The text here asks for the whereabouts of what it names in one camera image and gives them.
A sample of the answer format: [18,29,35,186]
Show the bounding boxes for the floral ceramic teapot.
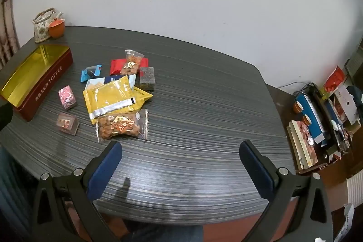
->
[32,7,63,43]

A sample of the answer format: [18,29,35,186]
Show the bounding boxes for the dark square block packet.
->
[138,67,155,92]

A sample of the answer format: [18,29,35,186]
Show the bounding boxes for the white cardboard box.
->
[335,85,359,125]

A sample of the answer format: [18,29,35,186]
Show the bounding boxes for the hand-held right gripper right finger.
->
[239,141,334,242]

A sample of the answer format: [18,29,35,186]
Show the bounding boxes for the blue and white box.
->
[295,93,331,147]

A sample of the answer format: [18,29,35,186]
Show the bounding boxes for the dark blue cracker packet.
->
[85,75,137,91]

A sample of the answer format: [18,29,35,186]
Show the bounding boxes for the blue snack packet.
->
[81,65,103,83]

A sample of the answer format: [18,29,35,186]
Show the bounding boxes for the small clear bag orange snacks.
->
[120,49,144,76]

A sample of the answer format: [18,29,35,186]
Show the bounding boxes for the red tin box gold interior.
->
[0,45,74,122]

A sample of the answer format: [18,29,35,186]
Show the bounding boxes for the large yellow snack packet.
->
[83,75,137,125]

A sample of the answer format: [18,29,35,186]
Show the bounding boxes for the grey cable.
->
[276,82,312,89]

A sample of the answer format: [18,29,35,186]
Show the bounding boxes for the red snack packet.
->
[110,58,149,76]

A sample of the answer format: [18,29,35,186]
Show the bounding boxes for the brown clear candy box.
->
[56,112,80,136]

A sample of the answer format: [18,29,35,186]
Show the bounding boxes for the white ribbed panel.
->
[347,177,363,205]

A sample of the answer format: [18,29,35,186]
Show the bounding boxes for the pink patterned candy box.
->
[58,85,78,111]

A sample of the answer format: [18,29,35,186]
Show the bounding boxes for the small yellow snack packet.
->
[131,86,154,106]

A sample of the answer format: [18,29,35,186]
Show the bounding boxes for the book with pink cover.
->
[292,120,319,167]

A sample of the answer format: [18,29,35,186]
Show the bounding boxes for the large clear bag caramel nuts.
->
[96,109,149,143]

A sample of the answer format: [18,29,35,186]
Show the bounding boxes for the red and yellow bag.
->
[323,66,346,93]

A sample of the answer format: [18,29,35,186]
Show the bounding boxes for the orange lidded clay cup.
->
[47,19,66,39]

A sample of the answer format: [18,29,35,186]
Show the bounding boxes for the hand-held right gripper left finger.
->
[31,141,123,242]

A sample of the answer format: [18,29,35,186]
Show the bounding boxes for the white paper scrap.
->
[335,204,355,242]

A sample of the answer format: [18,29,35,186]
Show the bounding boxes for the striped floral curtain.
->
[0,0,20,67]

